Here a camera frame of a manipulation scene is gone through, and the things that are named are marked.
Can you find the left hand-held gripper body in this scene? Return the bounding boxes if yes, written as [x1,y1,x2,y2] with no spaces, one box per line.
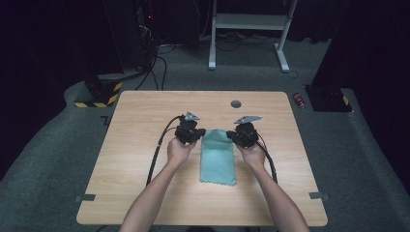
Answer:
[173,110,201,146]

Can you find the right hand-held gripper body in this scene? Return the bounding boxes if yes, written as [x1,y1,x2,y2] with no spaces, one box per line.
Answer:
[233,114,263,150]

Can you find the person's right hand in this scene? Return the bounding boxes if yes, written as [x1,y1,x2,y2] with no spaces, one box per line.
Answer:
[235,141,267,171]

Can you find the person's left hand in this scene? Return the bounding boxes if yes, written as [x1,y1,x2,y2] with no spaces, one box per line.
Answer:
[166,136,198,167]

